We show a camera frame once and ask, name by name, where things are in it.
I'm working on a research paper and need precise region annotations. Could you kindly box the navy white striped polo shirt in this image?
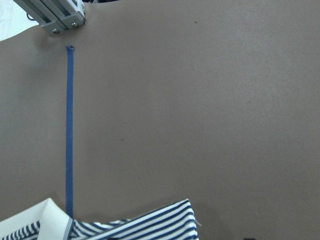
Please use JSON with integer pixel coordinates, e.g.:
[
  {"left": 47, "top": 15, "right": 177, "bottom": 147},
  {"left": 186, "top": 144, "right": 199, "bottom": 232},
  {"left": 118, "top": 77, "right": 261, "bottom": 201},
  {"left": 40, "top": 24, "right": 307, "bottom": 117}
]
[{"left": 0, "top": 198, "right": 199, "bottom": 240}]

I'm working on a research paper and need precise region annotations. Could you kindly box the aluminium frame post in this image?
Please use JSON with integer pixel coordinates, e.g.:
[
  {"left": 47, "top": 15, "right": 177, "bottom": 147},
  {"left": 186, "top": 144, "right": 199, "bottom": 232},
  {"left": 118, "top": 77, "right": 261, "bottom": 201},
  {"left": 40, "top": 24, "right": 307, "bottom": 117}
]
[{"left": 15, "top": 0, "right": 86, "bottom": 35}]

